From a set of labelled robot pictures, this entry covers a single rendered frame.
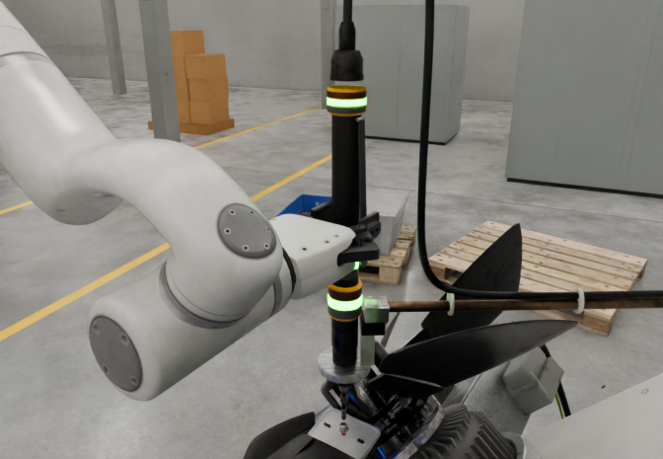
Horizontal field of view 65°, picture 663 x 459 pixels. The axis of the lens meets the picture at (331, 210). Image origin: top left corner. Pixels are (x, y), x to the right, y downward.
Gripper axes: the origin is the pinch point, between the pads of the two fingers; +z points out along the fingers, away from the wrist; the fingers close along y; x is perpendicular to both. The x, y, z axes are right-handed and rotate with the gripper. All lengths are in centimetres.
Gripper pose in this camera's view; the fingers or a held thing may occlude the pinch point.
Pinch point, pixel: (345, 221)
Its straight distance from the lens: 62.8
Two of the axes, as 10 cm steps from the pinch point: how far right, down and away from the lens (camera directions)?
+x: 0.0, -9.4, -3.4
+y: 8.3, 1.9, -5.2
